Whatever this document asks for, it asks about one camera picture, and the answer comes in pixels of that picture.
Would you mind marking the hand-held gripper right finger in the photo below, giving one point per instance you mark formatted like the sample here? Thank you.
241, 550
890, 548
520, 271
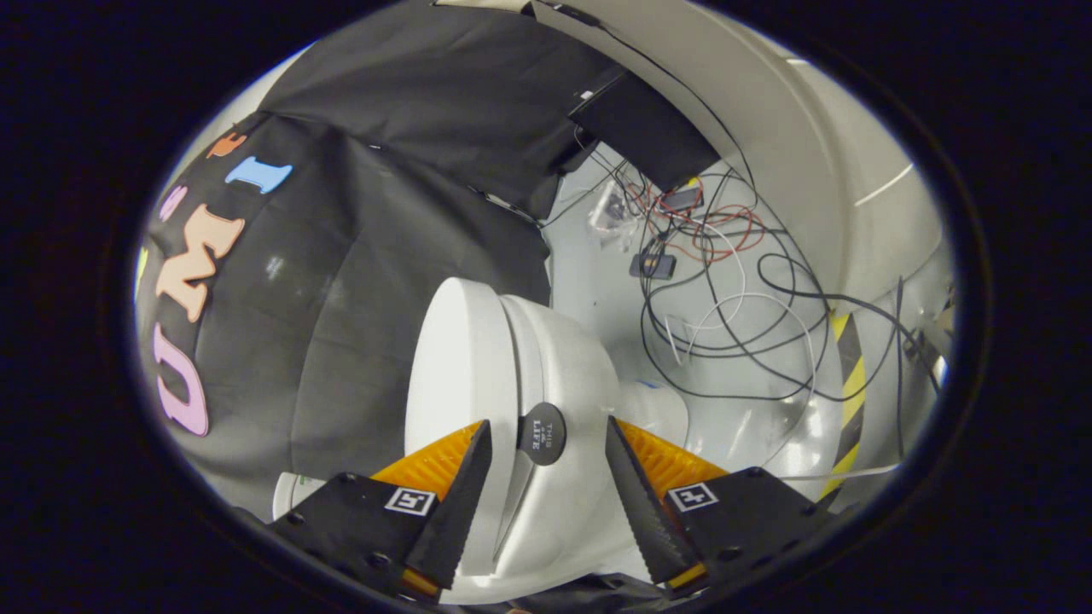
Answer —
640, 503

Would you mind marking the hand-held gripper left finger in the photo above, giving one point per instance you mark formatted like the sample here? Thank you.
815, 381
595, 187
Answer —
461, 503

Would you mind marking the white toilet lid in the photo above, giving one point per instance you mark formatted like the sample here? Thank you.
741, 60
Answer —
461, 367

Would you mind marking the white toilet bowl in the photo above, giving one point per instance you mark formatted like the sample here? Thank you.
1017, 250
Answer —
572, 358

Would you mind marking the small dark electronic device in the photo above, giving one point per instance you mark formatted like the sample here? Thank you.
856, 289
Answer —
681, 199
653, 266

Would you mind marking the yellow black hazard tape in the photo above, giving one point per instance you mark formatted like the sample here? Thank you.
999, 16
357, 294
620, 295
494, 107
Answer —
851, 392

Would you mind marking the black backdrop cloth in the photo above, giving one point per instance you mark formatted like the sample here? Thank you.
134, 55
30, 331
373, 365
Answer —
341, 256

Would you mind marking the clear plastic bag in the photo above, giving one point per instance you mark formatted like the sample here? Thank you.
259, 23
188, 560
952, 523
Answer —
610, 211

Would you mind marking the black flat box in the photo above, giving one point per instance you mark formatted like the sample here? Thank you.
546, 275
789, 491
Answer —
648, 128

